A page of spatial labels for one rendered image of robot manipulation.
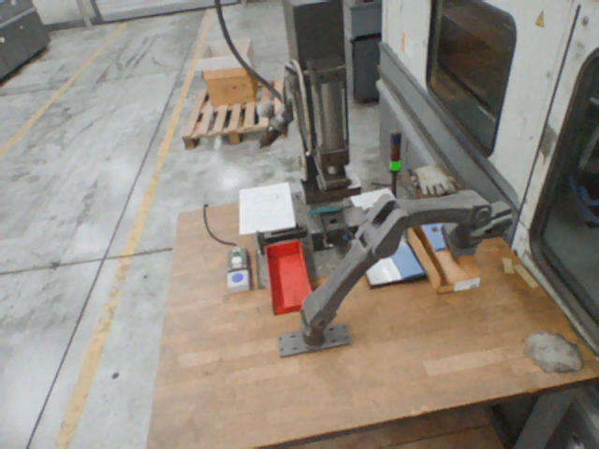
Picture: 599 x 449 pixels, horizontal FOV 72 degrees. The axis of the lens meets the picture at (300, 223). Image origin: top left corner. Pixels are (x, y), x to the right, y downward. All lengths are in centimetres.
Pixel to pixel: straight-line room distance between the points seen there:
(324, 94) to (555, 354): 87
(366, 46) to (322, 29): 319
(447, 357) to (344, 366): 27
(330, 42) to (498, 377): 95
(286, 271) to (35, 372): 179
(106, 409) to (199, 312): 119
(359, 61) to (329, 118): 324
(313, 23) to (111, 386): 200
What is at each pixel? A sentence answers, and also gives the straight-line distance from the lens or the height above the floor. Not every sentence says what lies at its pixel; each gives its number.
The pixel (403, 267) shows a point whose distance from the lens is 133.
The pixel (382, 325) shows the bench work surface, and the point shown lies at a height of 90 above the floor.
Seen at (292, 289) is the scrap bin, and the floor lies 90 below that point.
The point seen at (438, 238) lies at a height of 99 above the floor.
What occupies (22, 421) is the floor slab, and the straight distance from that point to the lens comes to 264.
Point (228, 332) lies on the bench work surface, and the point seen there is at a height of 90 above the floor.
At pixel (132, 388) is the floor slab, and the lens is 242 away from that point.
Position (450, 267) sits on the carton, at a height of 90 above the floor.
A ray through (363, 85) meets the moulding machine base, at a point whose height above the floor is 23.
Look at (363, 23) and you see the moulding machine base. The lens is 430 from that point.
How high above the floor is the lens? 188
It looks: 39 degrees down
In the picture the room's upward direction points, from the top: 9 degrees counter-clockwise
